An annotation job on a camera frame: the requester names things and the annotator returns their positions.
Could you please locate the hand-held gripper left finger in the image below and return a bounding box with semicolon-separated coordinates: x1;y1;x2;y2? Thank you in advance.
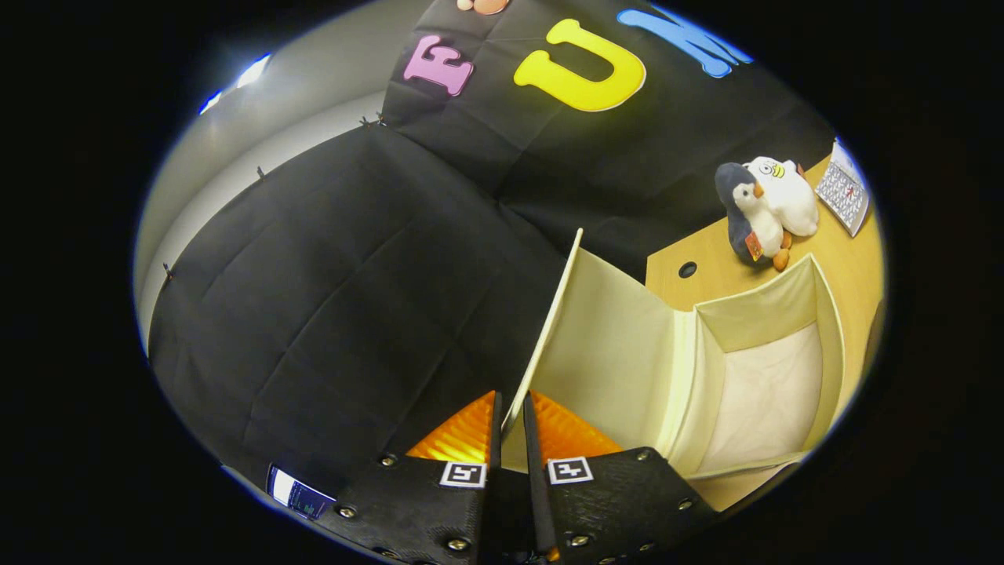
318;390;503;565

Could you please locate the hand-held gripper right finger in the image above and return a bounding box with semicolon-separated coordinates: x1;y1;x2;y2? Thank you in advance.
522;390;718;565

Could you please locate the beige fabric storage box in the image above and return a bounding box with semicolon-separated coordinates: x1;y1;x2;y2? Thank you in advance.
500;228;849;512

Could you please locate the lit blue computer screen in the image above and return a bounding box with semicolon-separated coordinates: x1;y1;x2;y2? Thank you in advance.
267;465;336;520

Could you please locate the penguin plush toy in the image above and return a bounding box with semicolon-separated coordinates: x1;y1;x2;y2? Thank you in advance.
715;162;793;272

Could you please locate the white duck plush toy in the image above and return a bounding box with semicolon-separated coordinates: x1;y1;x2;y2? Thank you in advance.
741;156;820;238

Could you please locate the grey patterned book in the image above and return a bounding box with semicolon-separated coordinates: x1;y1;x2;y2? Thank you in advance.
814;140;871;238

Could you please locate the ceiling light panel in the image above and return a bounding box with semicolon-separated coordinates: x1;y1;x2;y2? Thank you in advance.
196;52;273;116

